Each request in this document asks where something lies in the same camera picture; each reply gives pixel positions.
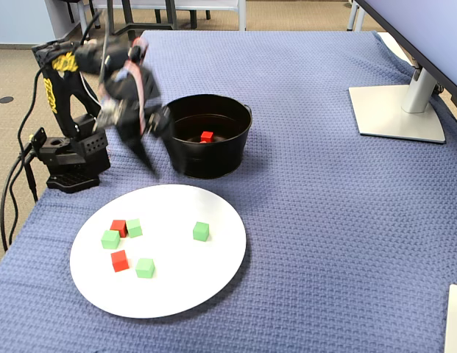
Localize white table with leg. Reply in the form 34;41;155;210
128;0;247;32

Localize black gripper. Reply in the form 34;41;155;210
96;68;174;179

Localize white flat board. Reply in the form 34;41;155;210
444;283;457;353

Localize computer monitor with silver stand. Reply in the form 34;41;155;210
348;0;457;144

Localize dark chair legs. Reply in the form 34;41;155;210
64;0;101;29
153;7;211;30

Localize thick black cable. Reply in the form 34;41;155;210
0;146;32;253
7;157;40;243

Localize white round plate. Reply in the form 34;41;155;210
68;183;248;319

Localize white red servo wire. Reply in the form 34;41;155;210
123;36;150;135

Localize grey table leg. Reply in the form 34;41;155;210
346;0;362;32

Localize white table leg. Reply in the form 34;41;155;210
79;0;91;38

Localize blue woven table cloth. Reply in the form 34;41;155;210
0;29;457;353

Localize black metal bucket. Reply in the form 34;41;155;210
162;93;253;180

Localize green wooden cube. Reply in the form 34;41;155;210
101;229;121;250
192;221;210;243
135;257;156;279
125;218;144;239

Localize thin black camera cable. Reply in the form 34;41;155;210
16;10;115;155

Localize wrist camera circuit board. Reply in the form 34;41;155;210
91;99;122;132

